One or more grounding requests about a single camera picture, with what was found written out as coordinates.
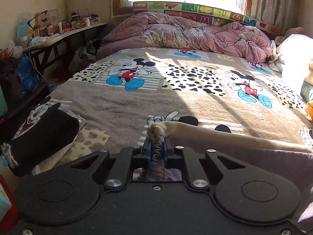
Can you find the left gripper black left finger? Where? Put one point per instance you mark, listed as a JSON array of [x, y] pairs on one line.
[[147, 150]]

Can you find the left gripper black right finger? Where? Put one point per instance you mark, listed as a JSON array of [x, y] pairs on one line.
[[168, 152]]

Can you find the purple fleece pants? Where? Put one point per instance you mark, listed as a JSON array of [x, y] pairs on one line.
[[289, 160]]

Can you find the Mickey Mouse bed blanket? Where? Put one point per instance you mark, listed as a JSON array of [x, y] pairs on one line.
[[127, 91]]

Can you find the black folded garment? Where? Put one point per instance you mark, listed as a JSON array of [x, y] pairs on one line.
[[46, 131]]

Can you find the pink crumpled quilt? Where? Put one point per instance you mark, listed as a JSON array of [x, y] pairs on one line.
[[159, 30]]

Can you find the black side table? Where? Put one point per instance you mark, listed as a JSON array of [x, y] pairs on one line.
[[63, 48]]

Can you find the blue plastic bag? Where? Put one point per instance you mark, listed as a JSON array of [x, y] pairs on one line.
[[29, 79]]

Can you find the colourful alphabet foam board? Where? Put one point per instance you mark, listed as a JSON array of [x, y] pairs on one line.
[[204, 14]]

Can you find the mint green folded garment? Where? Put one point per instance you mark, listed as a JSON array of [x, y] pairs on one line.
[[5, 204]]

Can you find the red folded garment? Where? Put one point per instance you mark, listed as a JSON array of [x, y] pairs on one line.
[[9, 212]]

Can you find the white pillow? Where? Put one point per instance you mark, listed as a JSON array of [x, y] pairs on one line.
[[296, 55]]

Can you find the black desk lamp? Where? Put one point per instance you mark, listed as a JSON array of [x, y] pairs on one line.
[[35, 18]]

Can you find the grey window curtain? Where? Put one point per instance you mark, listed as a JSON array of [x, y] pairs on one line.
[[279, 13]]

